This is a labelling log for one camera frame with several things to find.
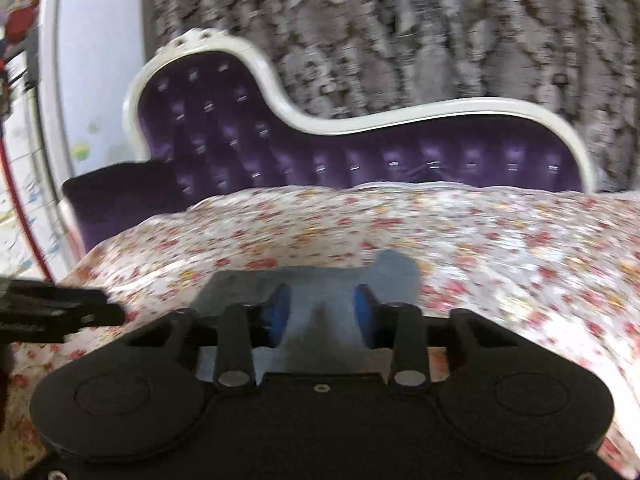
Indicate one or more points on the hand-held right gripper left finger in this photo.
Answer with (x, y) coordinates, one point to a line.
(277, 316)

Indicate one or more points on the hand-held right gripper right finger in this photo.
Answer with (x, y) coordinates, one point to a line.
(363, 316)

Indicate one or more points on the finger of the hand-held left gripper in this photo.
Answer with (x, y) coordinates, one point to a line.
(60, 310)

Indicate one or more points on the small grey garment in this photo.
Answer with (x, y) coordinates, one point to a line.
(325, 290)

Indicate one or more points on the red curved hoop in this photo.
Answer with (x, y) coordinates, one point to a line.
(22, 220)

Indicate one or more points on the floral bed blanket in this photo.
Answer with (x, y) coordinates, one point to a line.
(475, 260)

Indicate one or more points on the purple velvet cushion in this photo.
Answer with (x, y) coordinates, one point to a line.
(125, 200)

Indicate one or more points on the grey patterned lace curtain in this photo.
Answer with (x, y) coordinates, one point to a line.
(425, 35)

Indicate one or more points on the red plush toy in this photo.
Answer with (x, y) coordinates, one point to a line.
(20, 22)

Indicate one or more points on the purple tufted headboard white frame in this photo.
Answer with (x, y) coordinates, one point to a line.
(350, 145)

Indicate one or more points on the lilac door with white frame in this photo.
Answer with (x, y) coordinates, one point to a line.
(95, 60)

